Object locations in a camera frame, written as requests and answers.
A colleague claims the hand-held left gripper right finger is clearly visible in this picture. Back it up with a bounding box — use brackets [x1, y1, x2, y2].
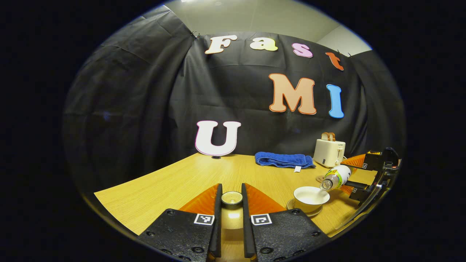
[241, 183, 332, 262]

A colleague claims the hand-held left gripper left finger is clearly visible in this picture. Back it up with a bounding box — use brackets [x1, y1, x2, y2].
[138, 183, 223, 262]

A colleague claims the beige teacup lid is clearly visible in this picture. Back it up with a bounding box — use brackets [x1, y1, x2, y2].
[221, 191, 244, 230]

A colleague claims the clear water bottle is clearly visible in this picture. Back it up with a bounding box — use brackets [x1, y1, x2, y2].
[320, 164, 352, 191]

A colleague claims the white teacup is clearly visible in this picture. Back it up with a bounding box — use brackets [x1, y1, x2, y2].
[293, 186, 330, 213]

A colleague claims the cream toaster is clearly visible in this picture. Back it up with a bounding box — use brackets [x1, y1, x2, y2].
[313, 139, 346, 168]

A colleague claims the white saucer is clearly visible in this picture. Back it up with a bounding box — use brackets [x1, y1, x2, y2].
[287, 198, 323, 217]

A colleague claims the blue folded towel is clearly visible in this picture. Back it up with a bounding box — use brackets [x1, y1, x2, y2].
[254, 152, 316, 172]

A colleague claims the black backdrop cloth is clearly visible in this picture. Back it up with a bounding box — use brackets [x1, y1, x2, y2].
[62, 5, 406, 193]

